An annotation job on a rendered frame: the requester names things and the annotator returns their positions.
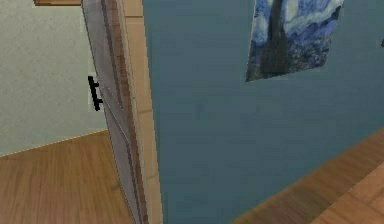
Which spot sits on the grey room door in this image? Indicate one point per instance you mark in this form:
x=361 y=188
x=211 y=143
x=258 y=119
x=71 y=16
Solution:
x=111 y=83

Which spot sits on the blue swirly night painting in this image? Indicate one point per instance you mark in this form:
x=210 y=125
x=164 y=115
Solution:
x=290 y=36

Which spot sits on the light wooden door frame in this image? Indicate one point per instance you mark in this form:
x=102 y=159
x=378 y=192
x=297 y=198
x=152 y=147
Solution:
x=140 y=83

